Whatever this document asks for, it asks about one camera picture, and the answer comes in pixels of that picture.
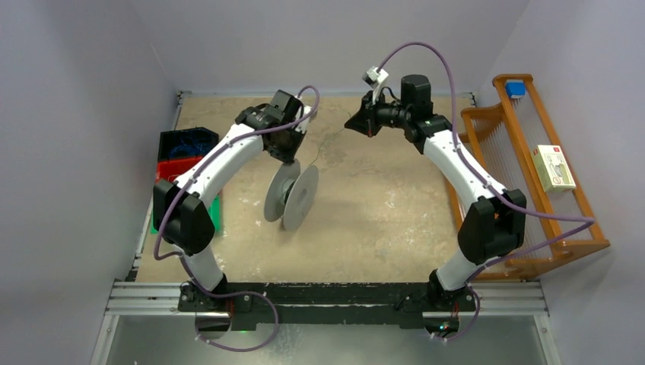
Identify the white perforated spool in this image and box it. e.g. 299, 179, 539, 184
263, 159, 319, 231

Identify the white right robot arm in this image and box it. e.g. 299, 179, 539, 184
345, 69, 527, 309

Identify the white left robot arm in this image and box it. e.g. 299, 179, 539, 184
152, 90, 320, 311

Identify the green bin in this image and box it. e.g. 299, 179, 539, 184
149, 195, 222, 234

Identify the red bin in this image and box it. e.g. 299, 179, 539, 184
155, 156, 203, 182

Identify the wooden rack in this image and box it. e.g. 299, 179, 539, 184
459, 74, 610, 281

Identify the blue block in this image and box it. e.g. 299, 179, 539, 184
504, 79, 526, 100

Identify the white cardboard box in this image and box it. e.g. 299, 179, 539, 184
532, 144, 577, 192

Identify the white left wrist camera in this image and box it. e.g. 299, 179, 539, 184
294, 104, 317, 135

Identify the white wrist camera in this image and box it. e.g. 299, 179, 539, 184
362, 66, 389, 104
294, 104, 317, 135

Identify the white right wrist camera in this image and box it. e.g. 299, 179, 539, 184
362, 66, 389, 104

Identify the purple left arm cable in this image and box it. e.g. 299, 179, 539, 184
153, 84, 322, 353

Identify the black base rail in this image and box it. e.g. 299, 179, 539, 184
178, 282, 476, 332

